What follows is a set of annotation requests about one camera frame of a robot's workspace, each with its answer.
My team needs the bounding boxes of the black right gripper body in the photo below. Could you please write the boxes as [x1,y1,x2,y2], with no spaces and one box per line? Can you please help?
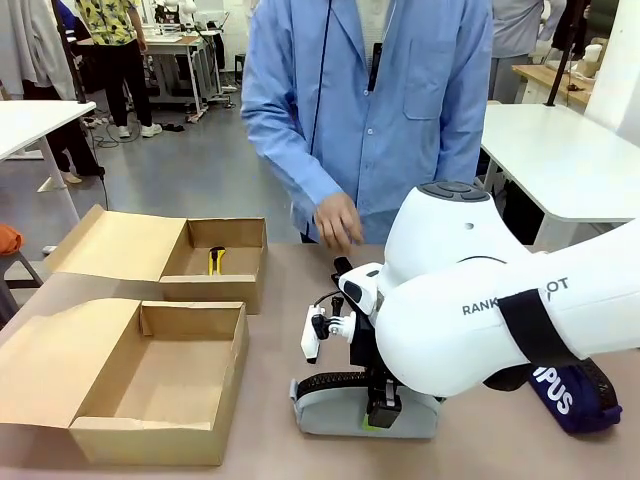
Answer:
[348,310,404,402]

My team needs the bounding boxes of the grey zip pouch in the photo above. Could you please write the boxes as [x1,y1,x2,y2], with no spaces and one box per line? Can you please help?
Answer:
[289,369,444,440]

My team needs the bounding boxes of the person's blue-sleeved left forearm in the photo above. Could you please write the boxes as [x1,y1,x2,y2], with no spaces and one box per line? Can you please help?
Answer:
[437,99,494,184]

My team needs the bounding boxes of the person's blue-sleeved right forearm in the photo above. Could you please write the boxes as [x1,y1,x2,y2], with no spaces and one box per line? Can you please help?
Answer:
[241,109,346,211]

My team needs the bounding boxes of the larger cardboard box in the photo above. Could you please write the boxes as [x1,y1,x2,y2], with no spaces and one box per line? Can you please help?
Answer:
[0,298,250,467]

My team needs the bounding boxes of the smaller cardboard box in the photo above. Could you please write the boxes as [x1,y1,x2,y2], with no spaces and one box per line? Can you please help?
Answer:
[43,203,269,316]

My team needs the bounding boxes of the person's right hand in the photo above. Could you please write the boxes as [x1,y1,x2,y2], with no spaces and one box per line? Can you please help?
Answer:
[313,191,366,250]

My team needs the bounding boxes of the yellow utility knife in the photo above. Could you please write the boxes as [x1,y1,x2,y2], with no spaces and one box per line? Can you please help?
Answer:
[207,246,227,277]

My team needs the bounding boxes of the navy blue zip pouch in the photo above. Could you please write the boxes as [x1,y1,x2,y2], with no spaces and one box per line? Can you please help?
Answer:
[527,357,624,434]

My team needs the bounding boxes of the person in blue lab coat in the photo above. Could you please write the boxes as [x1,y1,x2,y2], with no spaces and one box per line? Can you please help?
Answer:
[240,0,496,246]

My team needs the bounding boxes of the large white table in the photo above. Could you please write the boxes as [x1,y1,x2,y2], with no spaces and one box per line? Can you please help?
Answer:
[477,102,640,251]

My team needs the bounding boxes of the person in dark trousers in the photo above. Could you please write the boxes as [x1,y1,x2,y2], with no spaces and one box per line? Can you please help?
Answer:
[22,0,106,185]

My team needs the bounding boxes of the person in grey shirt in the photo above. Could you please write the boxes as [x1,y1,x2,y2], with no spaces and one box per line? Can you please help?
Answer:
[487,0,561,104]

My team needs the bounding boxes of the white workshop bench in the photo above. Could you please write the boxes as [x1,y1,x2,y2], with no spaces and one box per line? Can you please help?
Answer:
[142,29,224,116]

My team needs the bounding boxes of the orange cloth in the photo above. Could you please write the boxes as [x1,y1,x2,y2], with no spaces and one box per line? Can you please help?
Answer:
[0,223,25,256]

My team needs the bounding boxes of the person in yellow floral shirt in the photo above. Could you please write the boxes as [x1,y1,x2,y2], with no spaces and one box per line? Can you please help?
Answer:
[74,0,164,140]

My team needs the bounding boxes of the white table with slanted leg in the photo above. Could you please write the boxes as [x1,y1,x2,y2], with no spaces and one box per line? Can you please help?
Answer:
[0,99,97,226]

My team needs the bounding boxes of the hanging grey garment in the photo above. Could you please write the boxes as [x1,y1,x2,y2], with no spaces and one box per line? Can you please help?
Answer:
[0,0,76,101]

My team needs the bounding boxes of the white wrist camera with mount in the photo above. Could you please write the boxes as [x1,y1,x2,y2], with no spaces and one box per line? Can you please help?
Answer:
[301,294,359,364]

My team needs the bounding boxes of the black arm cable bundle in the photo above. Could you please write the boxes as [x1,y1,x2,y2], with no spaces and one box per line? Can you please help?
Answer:
[482,367,534,394]

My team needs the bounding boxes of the black velcro strap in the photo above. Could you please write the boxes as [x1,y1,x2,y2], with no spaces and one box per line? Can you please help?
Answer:
[498,288,591,366]

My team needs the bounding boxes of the black clip-on microphone with cable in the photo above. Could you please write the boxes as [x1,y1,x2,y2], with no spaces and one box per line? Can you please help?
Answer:
[309,0,384,156]

